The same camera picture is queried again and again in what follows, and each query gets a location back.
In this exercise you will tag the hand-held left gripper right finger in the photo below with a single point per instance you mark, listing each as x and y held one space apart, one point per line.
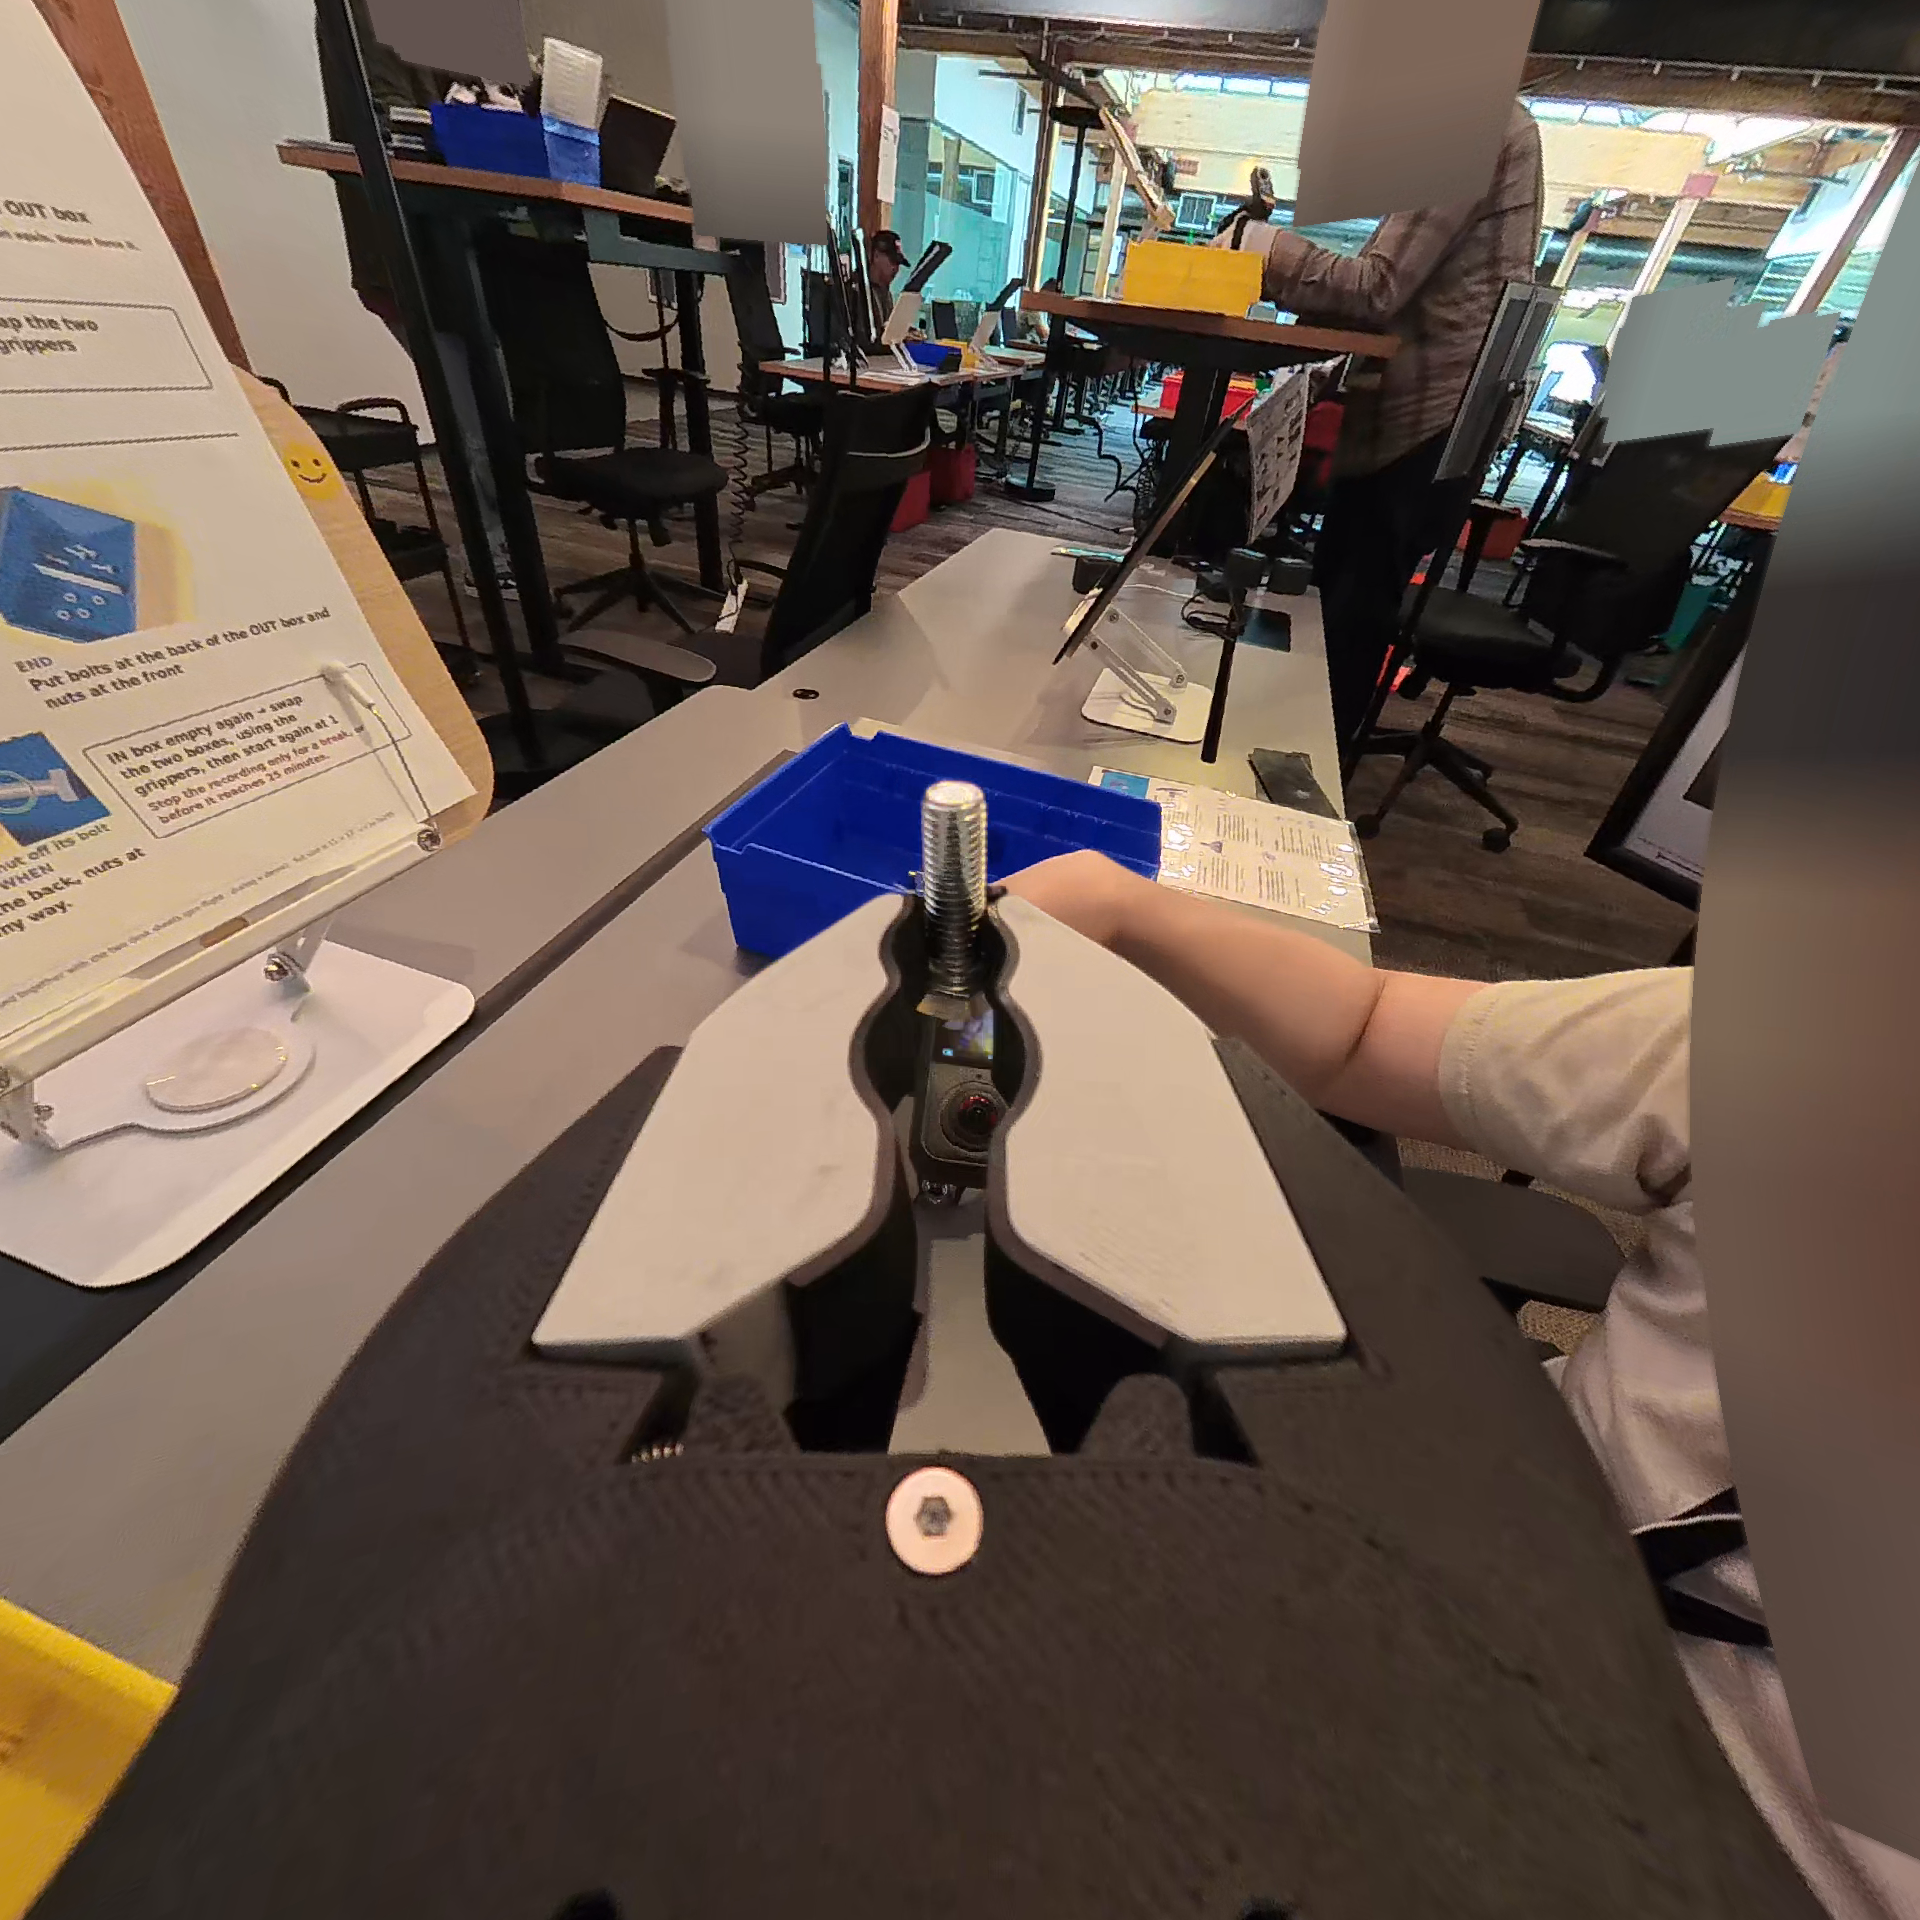
1156 1171

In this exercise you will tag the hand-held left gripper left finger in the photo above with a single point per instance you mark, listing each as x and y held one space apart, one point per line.
737 1154

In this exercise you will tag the silver hex bolt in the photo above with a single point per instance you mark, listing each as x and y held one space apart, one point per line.
951 870

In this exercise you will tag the blue plastic bin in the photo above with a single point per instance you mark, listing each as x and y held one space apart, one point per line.
841 841

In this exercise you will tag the yellow plastic bin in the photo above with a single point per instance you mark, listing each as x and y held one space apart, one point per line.
60 1725

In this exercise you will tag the person's right hand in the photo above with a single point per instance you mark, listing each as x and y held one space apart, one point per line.
1090 901

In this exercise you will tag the laminated paper sheet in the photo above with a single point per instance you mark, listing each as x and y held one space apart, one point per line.
1261 855

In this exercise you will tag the grey chair armrest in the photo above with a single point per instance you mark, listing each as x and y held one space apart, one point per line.
1515 1247

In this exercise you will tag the black flat pad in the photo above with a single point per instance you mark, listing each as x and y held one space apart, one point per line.
1296 780

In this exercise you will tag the person's beige shirt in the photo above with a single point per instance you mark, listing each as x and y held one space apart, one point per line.
1577 1081

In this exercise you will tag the white stand base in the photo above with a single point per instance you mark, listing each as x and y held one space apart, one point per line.
300 1036

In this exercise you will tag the clear acrylic board stand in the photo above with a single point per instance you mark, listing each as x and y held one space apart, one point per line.
1148 691

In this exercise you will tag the thin black pole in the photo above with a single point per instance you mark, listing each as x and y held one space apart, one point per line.
1224 676

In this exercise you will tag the black tilted board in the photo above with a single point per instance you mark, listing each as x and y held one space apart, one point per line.
1156 525

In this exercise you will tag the red plastic bin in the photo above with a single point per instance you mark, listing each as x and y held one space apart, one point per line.
930 487

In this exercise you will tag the black framed marker sign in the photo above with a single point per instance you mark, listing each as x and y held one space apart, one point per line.
1664 780

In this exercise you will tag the black rolling cart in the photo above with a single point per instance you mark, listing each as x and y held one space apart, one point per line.
377 481

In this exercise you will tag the instruction sheet board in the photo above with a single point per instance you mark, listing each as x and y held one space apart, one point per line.
180 525

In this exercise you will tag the yellow storage bin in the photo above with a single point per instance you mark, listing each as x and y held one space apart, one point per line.
1192 277

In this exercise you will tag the blue storage bin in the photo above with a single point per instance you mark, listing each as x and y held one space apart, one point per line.
495 139

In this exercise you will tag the dark frame standing desk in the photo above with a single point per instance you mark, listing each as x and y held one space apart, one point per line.
495 205

